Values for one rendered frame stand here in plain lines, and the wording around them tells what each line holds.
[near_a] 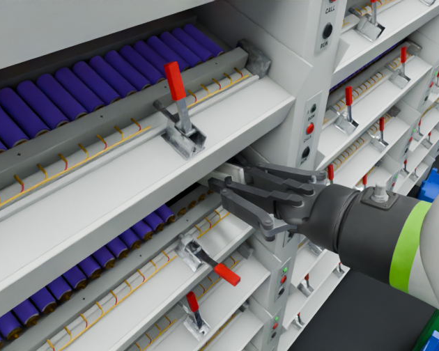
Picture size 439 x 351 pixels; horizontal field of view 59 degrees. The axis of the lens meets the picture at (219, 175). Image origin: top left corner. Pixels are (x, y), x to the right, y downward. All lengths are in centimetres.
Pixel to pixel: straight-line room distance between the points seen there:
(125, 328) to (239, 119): 28
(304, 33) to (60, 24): 30
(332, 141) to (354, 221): 39
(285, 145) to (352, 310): 112
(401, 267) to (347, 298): 125
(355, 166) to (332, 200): 61
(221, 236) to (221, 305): 19
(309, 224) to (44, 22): 31
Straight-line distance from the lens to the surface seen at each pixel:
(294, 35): 50
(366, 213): 41
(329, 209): 43
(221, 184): 52
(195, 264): 53
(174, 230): 53
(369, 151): 111
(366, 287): 169
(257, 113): 47
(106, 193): 36
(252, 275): 76
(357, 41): 71
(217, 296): 72
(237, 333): 90
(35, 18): 26
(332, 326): 156
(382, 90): 99
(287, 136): 56
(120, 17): 30
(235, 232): 57
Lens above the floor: 132
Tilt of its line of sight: 40 degrees down
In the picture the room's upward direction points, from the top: straight up
